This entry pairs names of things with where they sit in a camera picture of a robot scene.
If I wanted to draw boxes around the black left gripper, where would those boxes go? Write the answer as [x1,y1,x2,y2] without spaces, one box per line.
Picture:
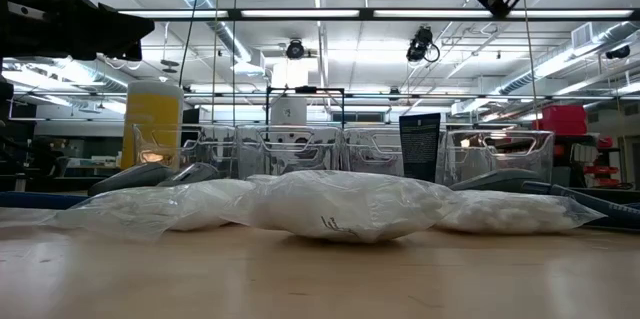
[0,0,156,63]

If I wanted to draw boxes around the black pouch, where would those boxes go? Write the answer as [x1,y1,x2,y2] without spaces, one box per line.
[398,112,442,184]

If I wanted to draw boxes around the blue disposable razor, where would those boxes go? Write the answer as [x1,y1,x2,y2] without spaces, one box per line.
[522,180,640,231]

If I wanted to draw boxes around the yellow-labelled wipes canister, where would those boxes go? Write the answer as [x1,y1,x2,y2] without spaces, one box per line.
[121,80,185,173]

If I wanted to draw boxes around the small black ceiling spotlight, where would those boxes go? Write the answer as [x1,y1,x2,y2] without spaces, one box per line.
[604,44,632,60]

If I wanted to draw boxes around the red storage bins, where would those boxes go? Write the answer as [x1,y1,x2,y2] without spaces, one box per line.
[532,104,589,136]

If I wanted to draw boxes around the person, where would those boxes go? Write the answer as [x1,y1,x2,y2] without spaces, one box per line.
[29,136,71,180]

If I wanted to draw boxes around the clear plastic bin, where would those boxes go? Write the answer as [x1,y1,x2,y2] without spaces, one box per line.
[439,129,556,191]
[236,124,345,180]
[132,122,240,180]
[342,127,449,185]

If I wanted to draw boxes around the round black ceiling spotlight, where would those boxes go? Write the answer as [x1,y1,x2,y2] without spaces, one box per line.
[285,38,306,61]

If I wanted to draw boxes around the white pillar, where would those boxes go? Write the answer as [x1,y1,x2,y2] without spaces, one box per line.
[269,58,310,126]

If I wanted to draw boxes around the red shelf items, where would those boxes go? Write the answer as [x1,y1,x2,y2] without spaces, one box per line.
[582,136,621,190]

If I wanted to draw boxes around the black hanging cable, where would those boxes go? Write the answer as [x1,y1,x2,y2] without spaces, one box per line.
[178,0,205,88]

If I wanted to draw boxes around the thin hanging cord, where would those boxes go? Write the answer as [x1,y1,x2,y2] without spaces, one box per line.
[522,0,539,120]

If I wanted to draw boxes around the black spotlight with cable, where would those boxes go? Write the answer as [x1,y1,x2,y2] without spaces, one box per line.
[405,25,441,65]

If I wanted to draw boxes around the black overhead frame beam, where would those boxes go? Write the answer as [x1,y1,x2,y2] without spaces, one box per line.
[114,7,640,23]

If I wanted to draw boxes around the black metal stand frame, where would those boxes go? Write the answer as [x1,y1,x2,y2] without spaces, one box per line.
[264,86,346,130]

